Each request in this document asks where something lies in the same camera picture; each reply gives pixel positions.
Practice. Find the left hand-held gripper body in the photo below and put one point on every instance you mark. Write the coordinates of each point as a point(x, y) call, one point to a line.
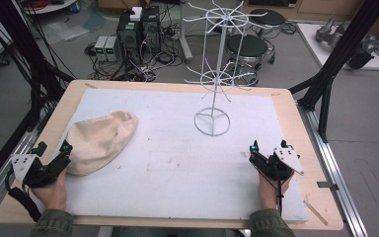
point(37, 173)

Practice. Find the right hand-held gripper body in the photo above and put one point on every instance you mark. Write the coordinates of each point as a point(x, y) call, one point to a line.
point(283, 163)

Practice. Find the beige fabric hat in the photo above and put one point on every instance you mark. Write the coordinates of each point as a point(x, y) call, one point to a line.
point(102, 140)

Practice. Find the person's left hand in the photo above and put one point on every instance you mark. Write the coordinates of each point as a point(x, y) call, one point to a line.
point(53, 194)

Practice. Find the person's right hand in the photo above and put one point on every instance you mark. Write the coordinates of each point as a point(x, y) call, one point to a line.
point(268, 192)

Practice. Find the grey tape strip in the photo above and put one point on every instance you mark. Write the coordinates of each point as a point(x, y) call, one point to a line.
point(327, 185)

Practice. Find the thin wooden stick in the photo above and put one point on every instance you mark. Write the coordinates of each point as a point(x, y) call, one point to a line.
point(316, 213)

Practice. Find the white foam mat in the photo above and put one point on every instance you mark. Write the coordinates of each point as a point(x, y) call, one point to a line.
point(177, 171)

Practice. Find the black round stool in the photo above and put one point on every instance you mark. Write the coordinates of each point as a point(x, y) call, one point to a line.
point(267, 17)
point(247, 46)

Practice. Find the grey power supply unit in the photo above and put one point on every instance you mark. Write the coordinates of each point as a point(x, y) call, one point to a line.
point(100, 48)
point(112, 48)

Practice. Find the white platform board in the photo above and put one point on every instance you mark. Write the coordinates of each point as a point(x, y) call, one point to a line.
point(312, 42)

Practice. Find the clear plastic sheet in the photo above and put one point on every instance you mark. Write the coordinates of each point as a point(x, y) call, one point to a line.
point(69, 29)

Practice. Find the black computer tower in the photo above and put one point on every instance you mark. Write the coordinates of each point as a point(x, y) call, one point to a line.
point(151, 31)
point(129, 39)

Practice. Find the white box device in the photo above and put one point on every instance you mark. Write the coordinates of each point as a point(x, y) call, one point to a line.
point(136, 14)

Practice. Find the aluminium rail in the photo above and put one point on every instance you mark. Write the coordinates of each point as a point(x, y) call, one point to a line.
point(3, 171)
point(335, 171)

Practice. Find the black metal frame post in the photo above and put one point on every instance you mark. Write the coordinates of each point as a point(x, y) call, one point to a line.
point(339, 56)
point(29, 59)

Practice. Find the grey metal stand post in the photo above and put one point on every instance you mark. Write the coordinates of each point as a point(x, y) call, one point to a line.
point(186, 39)

